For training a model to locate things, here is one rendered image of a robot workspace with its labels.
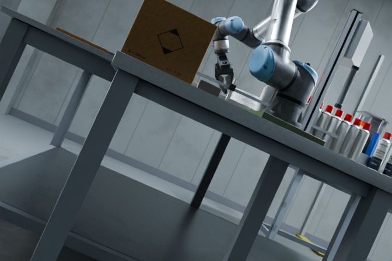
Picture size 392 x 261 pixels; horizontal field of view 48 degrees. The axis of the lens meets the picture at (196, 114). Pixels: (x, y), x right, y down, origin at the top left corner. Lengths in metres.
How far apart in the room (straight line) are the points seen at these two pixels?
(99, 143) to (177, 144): 3.71
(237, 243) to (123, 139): 3.36
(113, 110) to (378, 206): 0.79
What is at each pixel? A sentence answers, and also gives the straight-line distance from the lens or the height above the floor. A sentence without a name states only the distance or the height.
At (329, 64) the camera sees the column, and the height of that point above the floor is 1.22.
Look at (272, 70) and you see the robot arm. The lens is 1.56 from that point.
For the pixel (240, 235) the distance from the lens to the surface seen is 1.57.
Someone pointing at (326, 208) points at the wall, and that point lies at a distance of 5.49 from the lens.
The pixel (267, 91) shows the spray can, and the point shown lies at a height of 1.02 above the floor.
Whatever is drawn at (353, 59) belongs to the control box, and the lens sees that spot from 2.12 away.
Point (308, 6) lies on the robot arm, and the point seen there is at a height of 1.36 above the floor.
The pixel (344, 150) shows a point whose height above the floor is 0.91.
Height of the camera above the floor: 0.75
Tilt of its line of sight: 1 degrees up
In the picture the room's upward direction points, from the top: 24 degrees clockwise
